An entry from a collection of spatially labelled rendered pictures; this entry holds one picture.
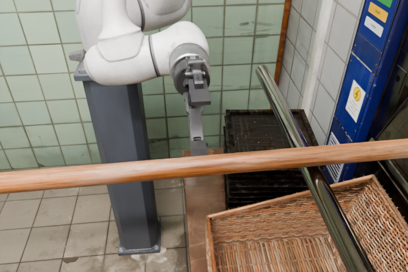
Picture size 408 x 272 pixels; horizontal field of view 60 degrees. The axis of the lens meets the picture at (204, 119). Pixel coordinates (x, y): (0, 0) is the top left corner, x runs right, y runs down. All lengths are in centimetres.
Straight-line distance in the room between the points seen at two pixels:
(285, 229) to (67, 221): 129
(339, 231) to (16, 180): 44
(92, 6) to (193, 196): 72
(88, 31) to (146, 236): 102
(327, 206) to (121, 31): 56
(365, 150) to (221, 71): 133
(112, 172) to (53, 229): 158
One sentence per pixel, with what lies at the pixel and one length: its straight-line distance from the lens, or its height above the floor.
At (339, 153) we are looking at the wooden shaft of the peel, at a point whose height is 120.
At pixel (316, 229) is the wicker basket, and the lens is 120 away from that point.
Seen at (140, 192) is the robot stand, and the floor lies 43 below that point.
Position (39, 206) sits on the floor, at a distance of 222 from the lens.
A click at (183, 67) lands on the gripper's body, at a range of 71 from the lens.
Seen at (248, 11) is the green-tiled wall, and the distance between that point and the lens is 173.
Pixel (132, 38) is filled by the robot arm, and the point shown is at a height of 123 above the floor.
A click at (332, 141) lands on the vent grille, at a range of 129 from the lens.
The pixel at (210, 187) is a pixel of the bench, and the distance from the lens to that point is 133.
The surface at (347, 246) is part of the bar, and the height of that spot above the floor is 117.
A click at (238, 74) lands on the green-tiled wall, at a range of 186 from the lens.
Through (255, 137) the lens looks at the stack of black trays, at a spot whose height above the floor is 83.
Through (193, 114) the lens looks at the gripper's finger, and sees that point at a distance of 69.
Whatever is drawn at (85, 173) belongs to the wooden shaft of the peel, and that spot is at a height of 120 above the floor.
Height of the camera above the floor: 155
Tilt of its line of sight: 36 degrees down
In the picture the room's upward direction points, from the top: straight up
